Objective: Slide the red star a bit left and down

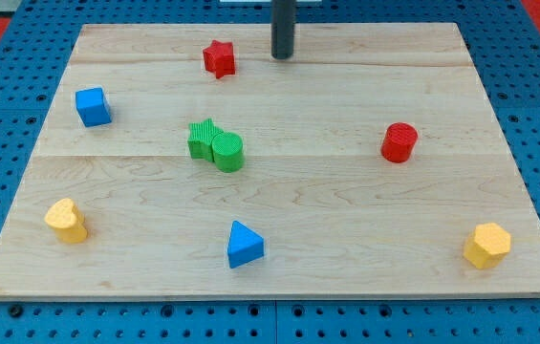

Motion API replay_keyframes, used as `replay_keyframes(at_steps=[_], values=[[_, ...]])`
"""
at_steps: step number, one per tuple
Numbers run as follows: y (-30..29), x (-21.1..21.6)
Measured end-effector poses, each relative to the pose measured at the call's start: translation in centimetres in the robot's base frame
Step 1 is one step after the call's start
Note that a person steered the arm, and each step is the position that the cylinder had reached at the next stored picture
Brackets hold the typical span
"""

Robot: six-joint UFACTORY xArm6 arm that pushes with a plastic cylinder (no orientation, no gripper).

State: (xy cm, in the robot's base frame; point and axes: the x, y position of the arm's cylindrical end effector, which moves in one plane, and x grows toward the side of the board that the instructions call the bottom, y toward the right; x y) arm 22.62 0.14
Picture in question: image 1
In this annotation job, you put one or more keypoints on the yellow heart block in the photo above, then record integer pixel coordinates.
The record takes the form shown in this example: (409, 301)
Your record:
(67, 221)

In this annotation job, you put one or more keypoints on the green cylinder block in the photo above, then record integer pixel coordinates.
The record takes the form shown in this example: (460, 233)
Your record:
(227, 149)

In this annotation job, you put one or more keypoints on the red star block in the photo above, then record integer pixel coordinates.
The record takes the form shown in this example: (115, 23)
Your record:
(219, 58)

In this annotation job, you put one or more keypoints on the red cylinder block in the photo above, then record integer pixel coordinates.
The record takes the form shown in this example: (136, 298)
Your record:
(399, 141)

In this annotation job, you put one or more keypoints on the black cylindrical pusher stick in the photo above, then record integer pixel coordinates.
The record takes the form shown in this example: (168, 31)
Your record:
(282, 24)

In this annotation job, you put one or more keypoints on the yellow hexagon block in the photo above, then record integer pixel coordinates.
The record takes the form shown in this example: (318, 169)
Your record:
(487, 245)

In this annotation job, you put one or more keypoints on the blue cube block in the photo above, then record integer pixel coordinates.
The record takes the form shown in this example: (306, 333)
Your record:
(92, 107)

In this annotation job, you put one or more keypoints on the light wooden board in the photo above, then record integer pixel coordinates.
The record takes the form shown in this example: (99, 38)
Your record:
(339, 221)

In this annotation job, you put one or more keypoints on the blue triangle block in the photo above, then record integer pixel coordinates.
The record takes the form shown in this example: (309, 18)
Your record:
(244, 245)

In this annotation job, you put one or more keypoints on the green star block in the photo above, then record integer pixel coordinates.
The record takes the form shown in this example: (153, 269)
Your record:
(201, 136)

